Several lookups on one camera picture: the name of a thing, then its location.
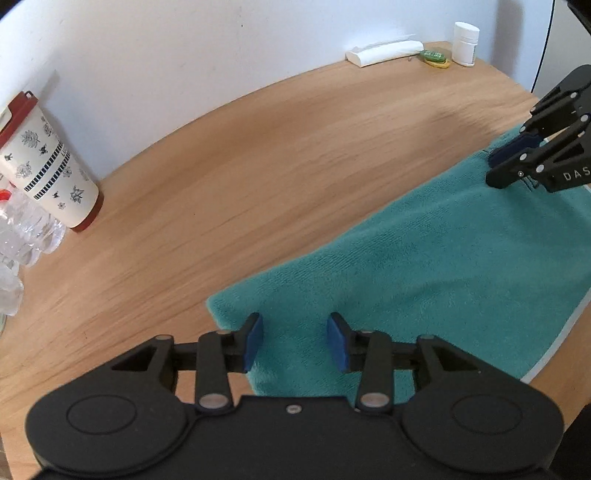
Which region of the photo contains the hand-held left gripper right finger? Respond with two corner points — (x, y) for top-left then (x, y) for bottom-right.
(326, 312), (477, 413)

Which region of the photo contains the small green packet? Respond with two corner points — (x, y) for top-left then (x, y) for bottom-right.
(419, 48), (451, 70)

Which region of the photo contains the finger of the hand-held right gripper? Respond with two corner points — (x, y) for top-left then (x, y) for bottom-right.
(512, 65), (591, 149)
(486, 113), (591, 189)

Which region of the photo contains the dark object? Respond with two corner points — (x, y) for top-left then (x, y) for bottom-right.
(566, 0), (591, 29)

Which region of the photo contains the patterned cup with red lid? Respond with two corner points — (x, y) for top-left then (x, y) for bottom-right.
(0, 91), (104, 233)

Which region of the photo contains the teal towel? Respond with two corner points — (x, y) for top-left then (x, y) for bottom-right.
(205, 127), (591, 398)

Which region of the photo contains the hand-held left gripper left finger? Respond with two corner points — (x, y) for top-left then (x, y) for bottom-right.
(111, 312), (265, 413)

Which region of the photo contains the white pill bottle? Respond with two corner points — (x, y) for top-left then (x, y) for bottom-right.
(451, 21), (480, 68)

